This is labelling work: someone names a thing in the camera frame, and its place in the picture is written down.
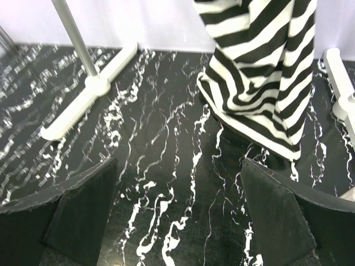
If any black white striped garment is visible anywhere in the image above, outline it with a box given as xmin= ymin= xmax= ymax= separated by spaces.
xmin=194 ymin=0 xmax=317 ymax=162

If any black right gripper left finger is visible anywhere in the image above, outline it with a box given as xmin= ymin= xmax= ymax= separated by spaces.
xmin=1 ymin=158 xmax=118 ymax=265

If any white grey clothes rack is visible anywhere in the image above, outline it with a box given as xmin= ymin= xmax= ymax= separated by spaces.
xmin=40 ymin=1 xmax=354 ymax=143

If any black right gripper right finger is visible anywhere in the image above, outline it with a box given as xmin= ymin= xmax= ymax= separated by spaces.
xmin=241 ymin=158 xmax=354 ymax=265

